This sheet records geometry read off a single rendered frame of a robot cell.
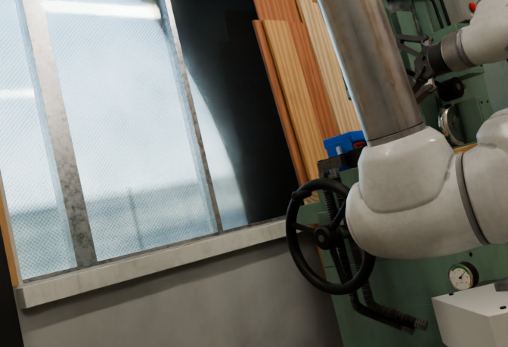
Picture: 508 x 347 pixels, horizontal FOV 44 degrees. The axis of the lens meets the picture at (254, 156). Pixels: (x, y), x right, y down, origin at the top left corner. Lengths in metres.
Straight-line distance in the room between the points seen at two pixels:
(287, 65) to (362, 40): 2.35
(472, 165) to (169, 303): 1.95
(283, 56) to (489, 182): 2.48
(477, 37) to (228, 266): 1.88
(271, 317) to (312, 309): 0.30
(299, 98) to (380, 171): 2.34
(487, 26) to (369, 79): 0.44
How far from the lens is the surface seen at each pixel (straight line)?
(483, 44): 1.42
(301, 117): 3.30
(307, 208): 1.84
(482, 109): 1.85
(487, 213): 1.01
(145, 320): 2.70
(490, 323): 0.88
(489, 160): 1.01
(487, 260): 1.68
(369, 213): 1.05
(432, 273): 1.62
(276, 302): 3.16
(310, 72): 3.54
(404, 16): 1.93
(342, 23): 1.04
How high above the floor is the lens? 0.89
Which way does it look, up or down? 6 degrees up
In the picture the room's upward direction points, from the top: 13 degrees counter-clockwise
